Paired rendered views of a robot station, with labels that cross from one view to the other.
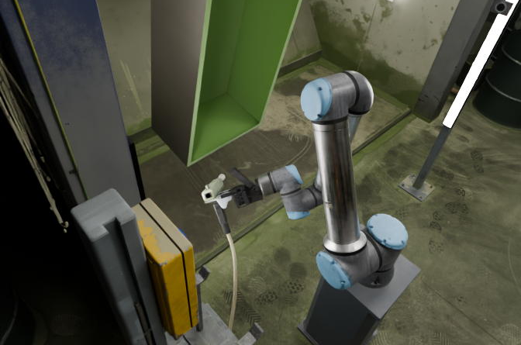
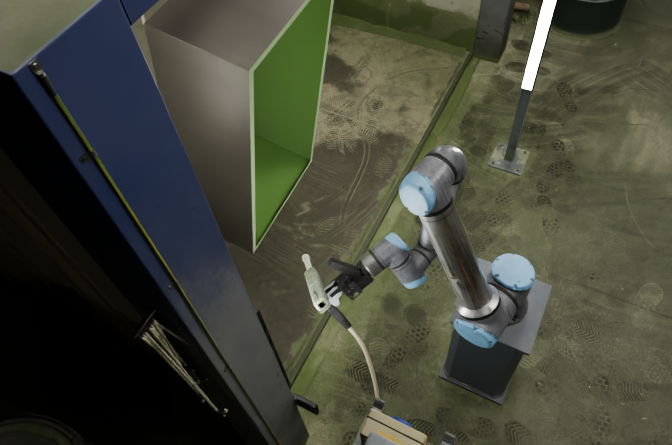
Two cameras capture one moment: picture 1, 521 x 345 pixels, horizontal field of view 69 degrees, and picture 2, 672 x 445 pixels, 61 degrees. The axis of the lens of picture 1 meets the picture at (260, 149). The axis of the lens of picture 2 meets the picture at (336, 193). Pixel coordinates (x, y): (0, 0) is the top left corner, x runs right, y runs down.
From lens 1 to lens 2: 72 cm
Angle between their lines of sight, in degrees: 13
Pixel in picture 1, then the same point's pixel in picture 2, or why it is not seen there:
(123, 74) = not seen: hidden behind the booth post
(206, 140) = (259, 210)
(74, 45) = (214, 280)
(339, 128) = (448, 213)
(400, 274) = (534, 299)
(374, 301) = (518, 338)
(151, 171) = not seen: hidden behind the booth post
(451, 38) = not seen: outside the picture
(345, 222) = (476, 289)
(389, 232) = (516, 274)
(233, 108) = (270, 153)
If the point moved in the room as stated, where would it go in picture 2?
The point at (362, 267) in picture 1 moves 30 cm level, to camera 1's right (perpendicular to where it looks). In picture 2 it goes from (502, 321) to (584, 296)
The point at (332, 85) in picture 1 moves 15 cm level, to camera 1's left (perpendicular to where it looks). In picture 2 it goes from (430, 179) to (379, 193)
